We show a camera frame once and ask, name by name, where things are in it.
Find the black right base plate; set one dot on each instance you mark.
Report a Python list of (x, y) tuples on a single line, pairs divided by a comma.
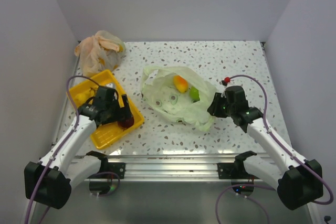
[(228, 171)]

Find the orange yellow mango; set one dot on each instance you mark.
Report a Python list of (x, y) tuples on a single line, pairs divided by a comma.
[(180, 83)]

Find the green apple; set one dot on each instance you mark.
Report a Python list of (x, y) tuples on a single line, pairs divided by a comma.
[(194, 94)]

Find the yellow pear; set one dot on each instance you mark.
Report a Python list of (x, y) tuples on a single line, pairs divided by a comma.
[(83, 97)]

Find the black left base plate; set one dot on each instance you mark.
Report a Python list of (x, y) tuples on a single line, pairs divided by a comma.
[(118, 168)]

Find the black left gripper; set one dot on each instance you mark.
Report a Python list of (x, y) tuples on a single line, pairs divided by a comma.
[(120, 110)]

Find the orange plastic bag with fruit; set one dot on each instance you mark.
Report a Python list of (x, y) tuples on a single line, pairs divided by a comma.
[(102, 51)]

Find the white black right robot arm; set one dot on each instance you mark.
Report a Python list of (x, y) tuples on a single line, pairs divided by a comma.
[(296, 179)]

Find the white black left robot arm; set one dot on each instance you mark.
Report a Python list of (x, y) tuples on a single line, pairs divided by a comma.
[(51, 180)]

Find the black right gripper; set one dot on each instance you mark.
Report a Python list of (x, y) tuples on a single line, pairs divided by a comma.
[(213, 108)]

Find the aluminium rail frame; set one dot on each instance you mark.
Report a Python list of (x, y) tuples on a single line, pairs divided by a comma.
[(171, 167)]

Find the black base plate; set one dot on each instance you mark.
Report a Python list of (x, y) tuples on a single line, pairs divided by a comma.
[(118, 168), (228, 171)]

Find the dark red apple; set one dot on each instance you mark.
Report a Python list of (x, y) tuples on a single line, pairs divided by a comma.
[(127, 123)]

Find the green knotted plastic bag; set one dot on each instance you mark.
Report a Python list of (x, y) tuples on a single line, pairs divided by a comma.
[(161, 95)]

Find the yellow plastic tray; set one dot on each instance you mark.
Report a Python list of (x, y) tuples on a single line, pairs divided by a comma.
[(106, 134)]

